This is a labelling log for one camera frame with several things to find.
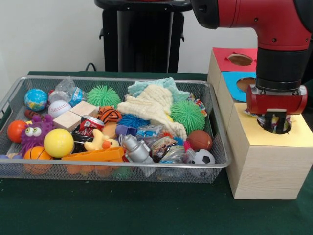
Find orange toy basketball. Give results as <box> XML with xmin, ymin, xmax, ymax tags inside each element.
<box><xmin>23</xmin><ymin>146</ymin><xmax>53</xmax><ymax>161</ymax></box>

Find green spiky rubber ball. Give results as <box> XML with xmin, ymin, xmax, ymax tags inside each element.
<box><xmin>170</xmin><ymin>99</ymin><xmax>206</xmax><ymax>134</ymax></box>
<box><xmin>87</xmin><ymin>85</ymin><xmax>122</xmax><ymax>108</ymax></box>

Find wooden box with three holes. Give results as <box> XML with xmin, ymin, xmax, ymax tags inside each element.
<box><xmin>206</xmin><ymin>47</ymin><xmax>313</xmax><ymax>200</ymax></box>

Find red orange ball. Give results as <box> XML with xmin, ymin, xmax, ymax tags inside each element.
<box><xmin>6</xmin><ymin>120</ymin><xmax>28</xmax><ymax>144</ymax></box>

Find purple furry monster toy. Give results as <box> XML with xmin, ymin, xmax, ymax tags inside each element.
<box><xmin>19</xmin><ymin>114</ymin><xmax>56</xmax><ymax>154</ymax></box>

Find light blue cloth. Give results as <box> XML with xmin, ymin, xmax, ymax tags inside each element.
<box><xmin>127</xmin><ymin>77</ymin><xmax>191</xmax><ymax>102</ymax></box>

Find dark green table cloth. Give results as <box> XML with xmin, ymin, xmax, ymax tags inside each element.
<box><xmin>0</xmin><ymin>70</ymin><xmax>313</xmax><ymax>235</ymax></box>

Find colourful knotted rag toy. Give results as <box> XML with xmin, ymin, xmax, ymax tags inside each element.
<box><xmin>242</xmin><ymin>109</ymin><xmax>294</xmax><ymax>134</ymax></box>

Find silver mesh bin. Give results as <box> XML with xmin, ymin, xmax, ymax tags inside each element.
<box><xmin>0</xmin><ymin>75</ymin><xmax>232</xmax><ymax>184</ymax></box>

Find black upright panel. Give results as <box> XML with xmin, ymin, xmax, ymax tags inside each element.
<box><xmin>302</xmin><ymin>41</ymin><xmax>313</xmax><ymax>89</ymax></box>

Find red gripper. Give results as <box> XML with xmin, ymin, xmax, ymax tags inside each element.
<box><xmin>246</xmin><ymin>84</ymin><xmax>308</xmax><ymax>134</ymax></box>

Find yellow smooth ball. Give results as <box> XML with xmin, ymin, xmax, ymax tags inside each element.
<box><xmin>43</xmin><ymin>128</ymin><xmax>75</xmax><ymax>159</ymax></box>

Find brown toy football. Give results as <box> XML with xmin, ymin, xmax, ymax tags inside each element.
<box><xmin>187</xmin><ymin>130</ymin><xmax>213</xmax><ymax>150</ymax></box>

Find black and white soccer ball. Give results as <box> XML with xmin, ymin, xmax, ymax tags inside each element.
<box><xmin>190</xmin><ymin>148</ymin><xmax>216</xmax><ymax>169</ymax></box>

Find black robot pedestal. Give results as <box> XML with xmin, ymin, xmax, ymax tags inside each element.
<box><xmin>94</xmin><ymin>0</ymin><xmax>198</xmax><ymax>73</ymax></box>

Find cream knitted cloth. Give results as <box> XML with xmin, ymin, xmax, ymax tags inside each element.
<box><xmin>116</xmin><ymin>84</ymin><xmax>188</xmax><ymax>140</ymax></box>

